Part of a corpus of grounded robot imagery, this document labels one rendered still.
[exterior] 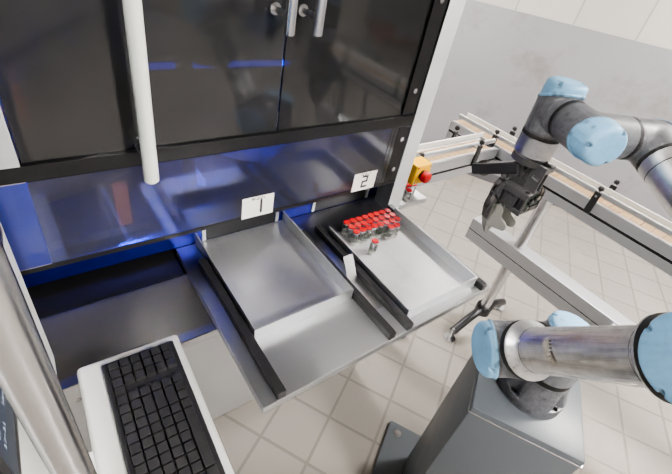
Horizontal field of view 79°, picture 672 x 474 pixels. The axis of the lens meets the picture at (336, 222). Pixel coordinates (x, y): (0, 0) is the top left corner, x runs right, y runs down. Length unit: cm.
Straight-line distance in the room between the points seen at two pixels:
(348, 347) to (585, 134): 60
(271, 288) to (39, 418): 74
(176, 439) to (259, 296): 33
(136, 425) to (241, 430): 92
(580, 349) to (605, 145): 32
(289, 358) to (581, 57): 309
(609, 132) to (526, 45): 277
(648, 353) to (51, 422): 60
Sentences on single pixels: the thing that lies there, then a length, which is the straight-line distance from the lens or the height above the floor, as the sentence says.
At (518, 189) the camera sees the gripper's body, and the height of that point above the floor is 123.
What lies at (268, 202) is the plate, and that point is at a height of 102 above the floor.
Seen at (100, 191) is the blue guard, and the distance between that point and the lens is 87.
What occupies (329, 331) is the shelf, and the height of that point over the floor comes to 88.
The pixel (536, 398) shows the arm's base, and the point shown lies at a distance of 109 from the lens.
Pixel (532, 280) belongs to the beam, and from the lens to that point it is 206.
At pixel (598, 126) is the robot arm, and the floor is 142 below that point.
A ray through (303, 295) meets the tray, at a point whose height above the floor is 88.
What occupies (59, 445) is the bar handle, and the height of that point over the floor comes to 131.
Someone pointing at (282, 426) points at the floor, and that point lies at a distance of 180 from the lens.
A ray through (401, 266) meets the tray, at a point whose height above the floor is 88.
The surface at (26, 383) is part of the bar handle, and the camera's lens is 29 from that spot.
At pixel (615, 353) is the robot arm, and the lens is 71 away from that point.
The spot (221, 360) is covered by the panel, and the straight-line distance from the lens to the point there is 142.
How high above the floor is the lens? 161
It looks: 36 degrees down
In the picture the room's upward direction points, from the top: 12 degrees clockwise
